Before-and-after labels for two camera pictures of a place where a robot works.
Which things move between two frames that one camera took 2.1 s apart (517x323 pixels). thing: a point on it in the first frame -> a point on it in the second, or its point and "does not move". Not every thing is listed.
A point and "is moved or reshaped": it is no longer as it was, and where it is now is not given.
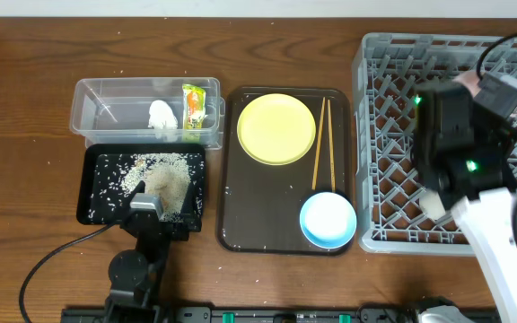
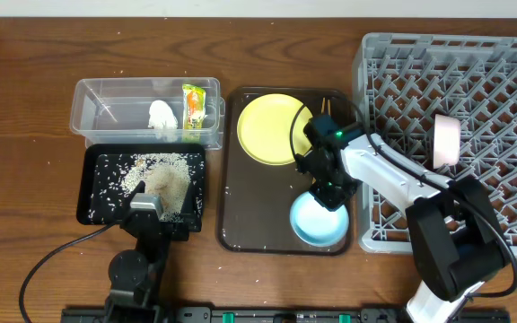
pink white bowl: x=470 y=79 is moved or reshaped
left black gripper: x=159 y=222 does not move
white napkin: x=161 y=116 does not move
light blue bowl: x=328 y=220 is moved or reshaped
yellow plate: x=276 y=129 does not move
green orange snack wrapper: x=194 y=100 does not move
